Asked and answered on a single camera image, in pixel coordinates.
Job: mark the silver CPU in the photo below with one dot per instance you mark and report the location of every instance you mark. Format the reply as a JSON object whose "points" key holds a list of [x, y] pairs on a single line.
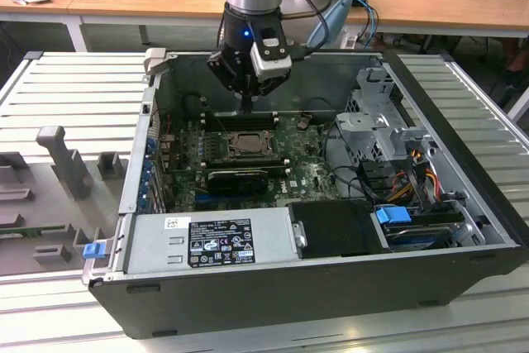
{"points": [[250, 142]]}

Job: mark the black graphics card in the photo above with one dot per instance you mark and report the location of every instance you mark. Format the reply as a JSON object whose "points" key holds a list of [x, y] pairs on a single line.
{"points": [[235, 181]]}

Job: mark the seated person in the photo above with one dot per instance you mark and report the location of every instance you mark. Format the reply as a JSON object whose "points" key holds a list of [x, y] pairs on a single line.
{"points": [[516, 55]]}

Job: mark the blue plastic latch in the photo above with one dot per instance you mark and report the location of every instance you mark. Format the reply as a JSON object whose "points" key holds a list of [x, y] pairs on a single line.
{"points": [[93, 251]]}

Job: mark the hard disk in blue carrier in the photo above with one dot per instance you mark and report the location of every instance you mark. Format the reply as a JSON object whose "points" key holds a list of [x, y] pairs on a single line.
{"points": [[392, 216]]}

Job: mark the grey parts rack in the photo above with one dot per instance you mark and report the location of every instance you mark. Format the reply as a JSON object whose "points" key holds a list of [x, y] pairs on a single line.
{"points": [[41, 204]]}

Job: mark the black RAM stick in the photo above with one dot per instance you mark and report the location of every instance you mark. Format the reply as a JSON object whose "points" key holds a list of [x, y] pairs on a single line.
{"points": [[244, 163]]}

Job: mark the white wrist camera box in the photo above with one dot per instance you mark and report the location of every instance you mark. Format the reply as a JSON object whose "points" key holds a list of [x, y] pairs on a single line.
{"points": [[268, 65]]}

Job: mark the wooden desk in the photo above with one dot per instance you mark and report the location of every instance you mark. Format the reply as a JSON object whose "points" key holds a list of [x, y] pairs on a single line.
{"points": [[413, 6], [37, 8]]}

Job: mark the white power strip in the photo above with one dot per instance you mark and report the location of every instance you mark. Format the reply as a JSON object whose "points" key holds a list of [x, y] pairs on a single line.
{"points": [[349, 41]]}

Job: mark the black open PC case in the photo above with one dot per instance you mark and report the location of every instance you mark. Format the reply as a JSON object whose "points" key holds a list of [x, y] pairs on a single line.
{"points": [[248, 307]]}

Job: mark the CPU socket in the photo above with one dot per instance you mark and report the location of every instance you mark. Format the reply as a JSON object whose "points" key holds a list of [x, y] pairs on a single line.
{"points": [[230, 154]]}

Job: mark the grey metal drive cage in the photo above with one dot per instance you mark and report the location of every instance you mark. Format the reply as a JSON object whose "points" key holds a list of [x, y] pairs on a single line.
{"points": [[363, 121]]}

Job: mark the coin cell battery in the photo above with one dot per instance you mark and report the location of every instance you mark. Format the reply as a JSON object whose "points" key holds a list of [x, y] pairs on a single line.
{"points": [[301, 122]]}

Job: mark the green motherboard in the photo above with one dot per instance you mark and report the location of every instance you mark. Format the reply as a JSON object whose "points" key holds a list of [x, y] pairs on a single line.
{"points": [[306, 175]]}

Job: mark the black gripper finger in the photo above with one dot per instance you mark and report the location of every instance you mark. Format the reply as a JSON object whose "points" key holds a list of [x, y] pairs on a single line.
{"points": [[227, 74], [268, 88]]}

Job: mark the grey power supply unit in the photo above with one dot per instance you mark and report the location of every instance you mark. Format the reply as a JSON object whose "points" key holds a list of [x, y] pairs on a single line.
{"points": [[153, 245]]}

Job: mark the black plastic shroud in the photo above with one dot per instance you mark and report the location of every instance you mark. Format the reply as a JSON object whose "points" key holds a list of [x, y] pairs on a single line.
{"points": [[330, 229]]}

